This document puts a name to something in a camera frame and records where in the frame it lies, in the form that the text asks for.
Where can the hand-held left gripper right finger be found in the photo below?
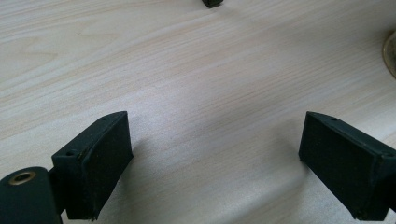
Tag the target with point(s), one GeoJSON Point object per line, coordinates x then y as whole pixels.
{"type": "Point", "coordinates": [345, 161]}

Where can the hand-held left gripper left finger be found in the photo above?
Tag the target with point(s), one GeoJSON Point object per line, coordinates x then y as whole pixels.
{"type": "Point", "coordinates": [93, 168]}

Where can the round brass object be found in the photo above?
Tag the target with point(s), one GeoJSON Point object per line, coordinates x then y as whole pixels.
{"type": "Point", "coordinates": [391, 54]}

